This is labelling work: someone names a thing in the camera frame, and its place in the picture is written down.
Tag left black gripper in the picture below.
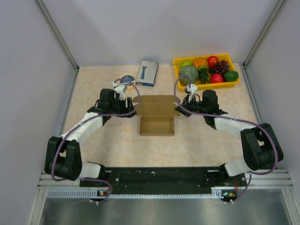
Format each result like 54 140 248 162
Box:
109 96 136 118

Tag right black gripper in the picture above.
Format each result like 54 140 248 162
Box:
175 94 208 118

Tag brown cardboard paper box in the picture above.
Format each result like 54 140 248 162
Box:
132 95 180 136

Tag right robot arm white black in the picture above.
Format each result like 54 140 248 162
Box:
176 87 283 186

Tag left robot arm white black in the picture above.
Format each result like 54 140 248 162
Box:
45 85 136 186

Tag yellow masking tape roll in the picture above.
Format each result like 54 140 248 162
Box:
120 75 135 86

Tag small pineapple green leaves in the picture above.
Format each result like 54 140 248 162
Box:
198 67 210 84

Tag green round melon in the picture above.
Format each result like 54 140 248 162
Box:
179 65 198 85

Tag razor in blue package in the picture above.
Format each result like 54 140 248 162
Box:
135 60 159 87

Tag red apple front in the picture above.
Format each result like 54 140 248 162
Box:
210 73 223 83

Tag red apple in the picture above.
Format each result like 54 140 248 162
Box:
210 73 223 83
207 56 219 68

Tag small green apple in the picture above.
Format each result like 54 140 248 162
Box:
180 60 192 68

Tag green avocado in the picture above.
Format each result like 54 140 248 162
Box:
224 71 239 82

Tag dark purple grape bunch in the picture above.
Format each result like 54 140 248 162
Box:
209 60 229 76

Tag red apple back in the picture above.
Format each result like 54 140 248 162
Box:
207 56 219 68

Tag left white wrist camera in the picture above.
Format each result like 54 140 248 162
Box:
112 81 127 101

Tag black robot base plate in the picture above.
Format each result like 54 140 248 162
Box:
79 160 249 195

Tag grey slotted cable duct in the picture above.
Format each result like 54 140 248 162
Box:
46 187 235 200

